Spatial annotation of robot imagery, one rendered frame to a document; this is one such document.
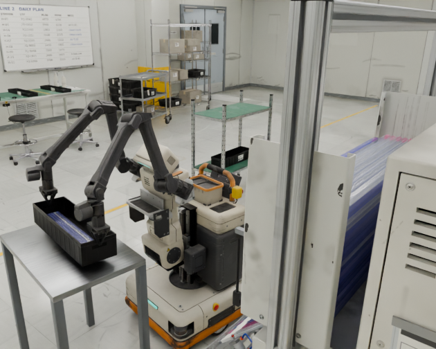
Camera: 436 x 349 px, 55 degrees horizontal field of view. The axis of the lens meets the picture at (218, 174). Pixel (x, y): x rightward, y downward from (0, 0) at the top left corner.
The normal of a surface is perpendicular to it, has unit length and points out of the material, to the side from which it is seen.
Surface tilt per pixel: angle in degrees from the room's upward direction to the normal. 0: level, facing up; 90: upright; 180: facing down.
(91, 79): 90
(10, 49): 90
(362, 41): 90
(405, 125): 90
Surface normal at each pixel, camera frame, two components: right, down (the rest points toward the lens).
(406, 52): -0.62, 0.26
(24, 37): 0.78, 0.23
